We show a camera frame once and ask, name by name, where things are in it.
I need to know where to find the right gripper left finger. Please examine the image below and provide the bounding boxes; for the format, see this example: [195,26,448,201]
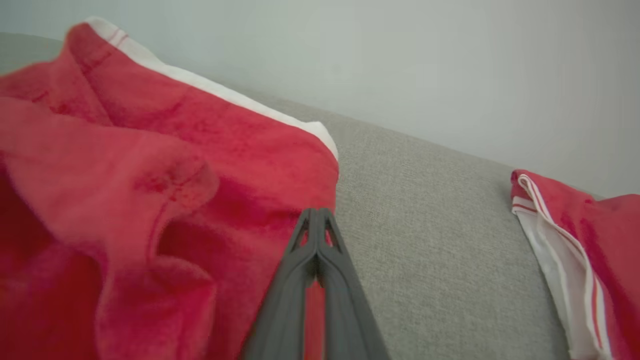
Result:
[240,207,319,360]

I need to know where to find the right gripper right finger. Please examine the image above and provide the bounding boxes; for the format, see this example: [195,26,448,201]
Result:
[316,207,391,360]

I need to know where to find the red shorts with white stripe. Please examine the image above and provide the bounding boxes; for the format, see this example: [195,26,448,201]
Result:
[0,16,340,360]

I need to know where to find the red Bulls basketball jersey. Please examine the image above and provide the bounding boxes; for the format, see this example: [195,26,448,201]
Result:
[510,169,640,360]

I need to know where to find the grey fabric sofa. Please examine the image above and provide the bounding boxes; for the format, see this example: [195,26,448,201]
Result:
[0,32,606,360]

